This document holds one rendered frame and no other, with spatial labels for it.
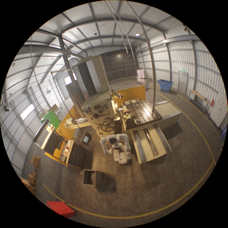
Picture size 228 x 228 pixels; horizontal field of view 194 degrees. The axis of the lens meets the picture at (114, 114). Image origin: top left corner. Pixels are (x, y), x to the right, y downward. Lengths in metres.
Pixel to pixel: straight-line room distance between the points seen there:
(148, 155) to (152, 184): 1.19
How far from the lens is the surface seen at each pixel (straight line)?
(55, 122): 5.14
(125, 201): 2.71
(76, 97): 2.41
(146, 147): 1.93
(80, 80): 2.19
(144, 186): 2.56
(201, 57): 7.47
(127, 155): 2.28
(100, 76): 2.03
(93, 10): 7.27
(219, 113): 6.61
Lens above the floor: 2.48
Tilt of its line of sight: 36 degrees down
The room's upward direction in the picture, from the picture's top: 18 degrees counter-clockwise
